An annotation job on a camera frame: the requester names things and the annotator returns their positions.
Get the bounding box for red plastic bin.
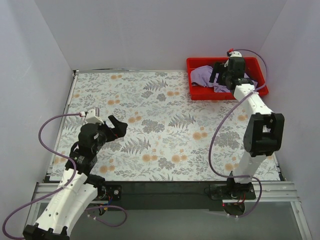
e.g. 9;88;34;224
186;57;265;101

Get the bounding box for purple t shirt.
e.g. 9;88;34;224
189;62;258;94

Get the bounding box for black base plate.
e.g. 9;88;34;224
86;179;257;211

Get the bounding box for floral table cloth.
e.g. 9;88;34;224
48;71;283;182

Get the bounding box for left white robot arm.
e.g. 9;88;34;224
23;115;128;240

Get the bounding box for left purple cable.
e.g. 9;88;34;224
1;112;128;238

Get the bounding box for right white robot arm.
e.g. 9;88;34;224
210;51;285;200

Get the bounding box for aluminium frame rail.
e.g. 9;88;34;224
19;181;313;240

